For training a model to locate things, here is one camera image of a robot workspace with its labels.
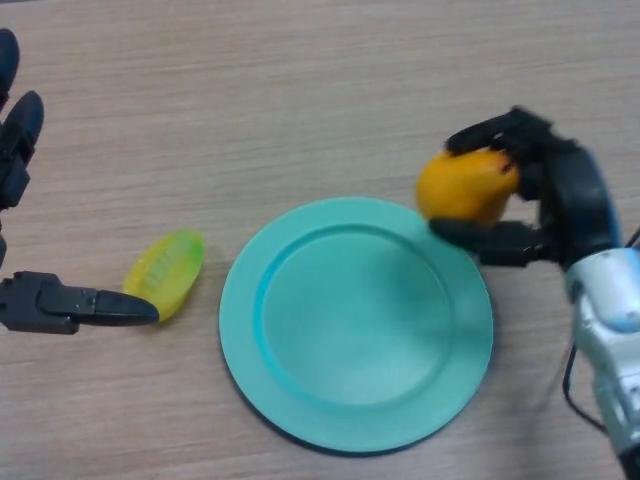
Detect yellow-green mango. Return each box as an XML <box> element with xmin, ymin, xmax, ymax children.
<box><xmin>122</xmin><ymin>229</ymin><xmax>205</xmax><ymax>325</ymax></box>

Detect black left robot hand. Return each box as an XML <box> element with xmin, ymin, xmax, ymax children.
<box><xmin>0</xmin><ymin>28</ymin><xmax>160</xmax><ymax>335</ymax></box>

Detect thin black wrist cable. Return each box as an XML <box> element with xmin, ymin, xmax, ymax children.
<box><xmin>561</xmin><ymin>344</ymin><xmax>609</xmax><ymax>434</ymax></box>

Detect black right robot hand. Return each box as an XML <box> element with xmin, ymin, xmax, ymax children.
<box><xmin>429</xmin><ymin>105</ymin><xmax>624</xmax><ymax>271</ymax></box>

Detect yellow orange pear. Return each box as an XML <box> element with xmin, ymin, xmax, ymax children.
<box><xmin>415</xmin><ymin>148</ymin><xmax>521</xmax><ymax>229</ymax></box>

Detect teal green round plate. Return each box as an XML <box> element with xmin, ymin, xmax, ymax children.
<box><xmin>218</xmin><ymin>196</ymin><xmax>495</xmax><ymax>455</ymax></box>

